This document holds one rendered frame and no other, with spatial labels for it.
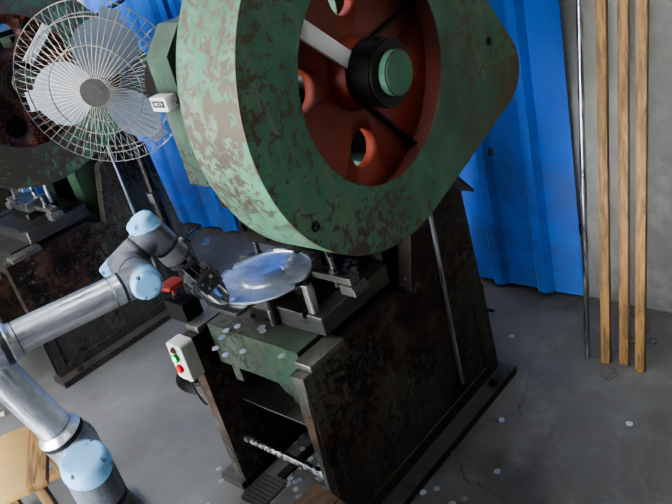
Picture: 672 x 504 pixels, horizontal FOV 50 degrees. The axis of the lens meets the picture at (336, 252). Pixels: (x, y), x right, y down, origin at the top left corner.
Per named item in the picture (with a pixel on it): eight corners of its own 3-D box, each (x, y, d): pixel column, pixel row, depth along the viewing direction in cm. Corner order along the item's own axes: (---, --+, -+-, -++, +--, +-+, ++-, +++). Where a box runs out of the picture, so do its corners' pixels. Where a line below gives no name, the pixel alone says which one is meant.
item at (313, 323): (326, 337, 197) (321, 319, 194) (221, 305, 226) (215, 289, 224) (390, 281, 215) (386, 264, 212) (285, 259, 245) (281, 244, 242)
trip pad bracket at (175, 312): (200, 354, 228) (180, 303, 219) (182, 347, 234) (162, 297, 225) (214, 343, 231) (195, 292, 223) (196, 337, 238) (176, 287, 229)
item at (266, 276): (195, 294, 208) (194, 291, 207) (264, 246, 225) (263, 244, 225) (262, 314, 189) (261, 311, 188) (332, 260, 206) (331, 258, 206)
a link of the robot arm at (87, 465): (85, 523, 169) (62, 481, 163) (71, 493, 179) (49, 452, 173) (132, 494, 174) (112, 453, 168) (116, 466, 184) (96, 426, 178)
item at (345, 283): (356, 297, 200) (348, 266, 195) (312, 287, 211) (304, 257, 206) (369, 286, 203) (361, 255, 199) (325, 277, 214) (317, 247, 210)
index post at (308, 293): (314, 314, 197) (305, 285, 193) (306, 312, 199) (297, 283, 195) (320, 309, 199) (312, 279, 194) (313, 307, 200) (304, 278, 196)
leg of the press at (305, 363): (366, 557, 209) (285, 298, 168) (337, 541, 216) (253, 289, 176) (517, 373, 265) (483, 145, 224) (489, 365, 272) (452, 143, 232)
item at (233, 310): (249, 353, 198) (235, 312, 192) (217, 341, 207) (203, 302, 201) (309, 305, 213) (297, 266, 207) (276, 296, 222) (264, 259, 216)
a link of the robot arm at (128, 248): (105, 279, 168) (138, 244, 170) (92, 266, 177) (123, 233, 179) (129, 298, 173) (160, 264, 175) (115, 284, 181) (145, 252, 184)
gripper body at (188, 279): (206, 301, 187) (175, 273, 180) (193, 291, 194) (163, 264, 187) (226, 279, 188) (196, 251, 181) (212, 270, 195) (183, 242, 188)
